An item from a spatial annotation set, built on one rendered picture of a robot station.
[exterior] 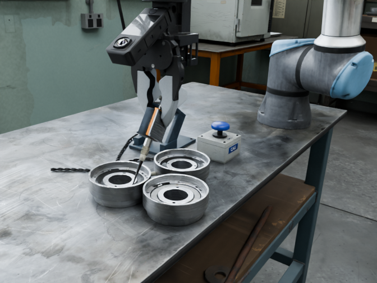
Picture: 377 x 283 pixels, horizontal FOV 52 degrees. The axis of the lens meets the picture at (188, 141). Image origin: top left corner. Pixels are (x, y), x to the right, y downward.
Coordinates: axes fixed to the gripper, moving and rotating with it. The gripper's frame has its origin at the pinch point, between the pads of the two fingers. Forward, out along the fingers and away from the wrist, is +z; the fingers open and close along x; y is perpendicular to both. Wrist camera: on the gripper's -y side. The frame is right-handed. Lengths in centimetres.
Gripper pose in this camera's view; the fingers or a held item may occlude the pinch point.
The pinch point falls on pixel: (155, 118)
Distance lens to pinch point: 66.4
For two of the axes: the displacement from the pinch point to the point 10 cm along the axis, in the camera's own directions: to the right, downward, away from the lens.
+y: 5.3, -2.9, 8.0
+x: -8.5, -2.2, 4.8
